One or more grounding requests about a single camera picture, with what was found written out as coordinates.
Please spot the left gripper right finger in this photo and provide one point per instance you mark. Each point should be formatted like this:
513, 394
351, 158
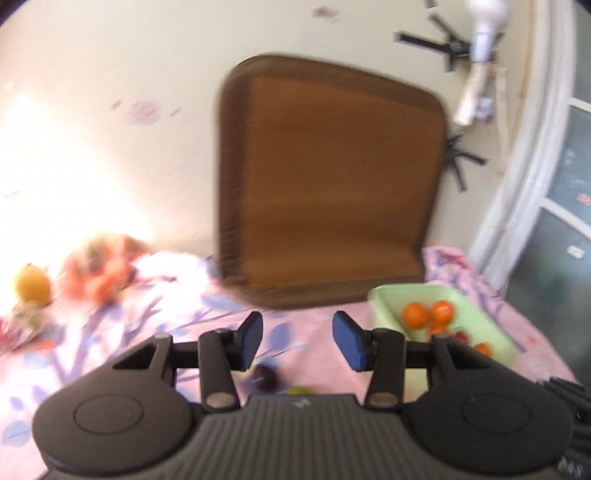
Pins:
383, 352

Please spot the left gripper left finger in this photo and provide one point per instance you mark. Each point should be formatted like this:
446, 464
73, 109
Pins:
219, 353

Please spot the orange tangerine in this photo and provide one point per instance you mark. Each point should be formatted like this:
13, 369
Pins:
416, 316
443, 312
485, 349
437, 328

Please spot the red fruit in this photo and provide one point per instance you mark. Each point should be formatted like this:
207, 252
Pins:
462, 336

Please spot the light green plastic basin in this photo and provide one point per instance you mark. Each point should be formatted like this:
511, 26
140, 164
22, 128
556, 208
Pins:
389, 301

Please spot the dark purple plum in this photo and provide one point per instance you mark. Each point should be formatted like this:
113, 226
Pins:
265, 378

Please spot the orange tangerine in basin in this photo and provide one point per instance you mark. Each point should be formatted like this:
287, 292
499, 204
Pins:
437, 328
485, 349
443, 312

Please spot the pink patterned bed sheet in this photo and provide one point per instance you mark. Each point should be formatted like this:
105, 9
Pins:
178, 294

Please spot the green fruit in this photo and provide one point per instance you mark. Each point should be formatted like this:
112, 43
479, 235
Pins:
299, 391

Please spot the bag of small oranges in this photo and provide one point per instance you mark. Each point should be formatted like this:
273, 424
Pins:
100, 269

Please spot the brown woven seat cushion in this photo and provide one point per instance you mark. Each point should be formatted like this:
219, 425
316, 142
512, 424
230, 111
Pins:
327, 181

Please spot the yellow orange fruit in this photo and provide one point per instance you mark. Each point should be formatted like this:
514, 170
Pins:
32, 284

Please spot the white power strip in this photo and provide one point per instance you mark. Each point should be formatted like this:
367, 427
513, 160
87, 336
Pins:
490, 19

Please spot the white window frame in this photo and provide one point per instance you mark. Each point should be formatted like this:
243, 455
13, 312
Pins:
532, 159

